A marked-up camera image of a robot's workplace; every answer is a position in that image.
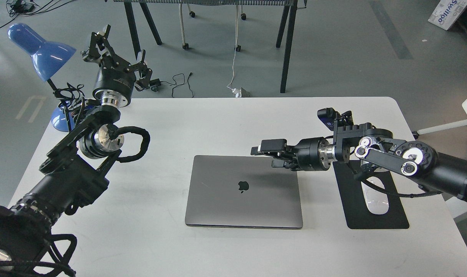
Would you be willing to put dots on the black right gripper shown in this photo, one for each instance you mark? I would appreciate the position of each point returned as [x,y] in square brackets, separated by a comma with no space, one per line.
[306,155]

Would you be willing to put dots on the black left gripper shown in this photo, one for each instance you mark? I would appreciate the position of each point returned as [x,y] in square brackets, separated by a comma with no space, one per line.
[115,76]

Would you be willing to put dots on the grey laptop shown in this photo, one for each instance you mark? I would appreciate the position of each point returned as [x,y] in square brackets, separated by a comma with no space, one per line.
[242,192]

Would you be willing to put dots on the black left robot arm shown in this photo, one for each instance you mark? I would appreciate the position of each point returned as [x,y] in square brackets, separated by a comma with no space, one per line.
[75,169]

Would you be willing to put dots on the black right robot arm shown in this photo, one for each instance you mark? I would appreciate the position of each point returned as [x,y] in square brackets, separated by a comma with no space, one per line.
[373,169]

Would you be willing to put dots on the blue desk lamp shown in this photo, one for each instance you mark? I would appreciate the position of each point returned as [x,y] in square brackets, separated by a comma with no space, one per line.
[48,58]

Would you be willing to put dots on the black mouse pad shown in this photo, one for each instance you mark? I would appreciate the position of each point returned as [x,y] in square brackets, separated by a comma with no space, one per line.
[365,208]

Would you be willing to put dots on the white computer mouse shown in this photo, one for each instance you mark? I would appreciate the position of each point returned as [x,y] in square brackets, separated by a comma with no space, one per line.
[377,202]

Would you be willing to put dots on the white cardboard box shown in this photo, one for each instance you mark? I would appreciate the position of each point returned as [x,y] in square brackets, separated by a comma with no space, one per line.
[447,12]

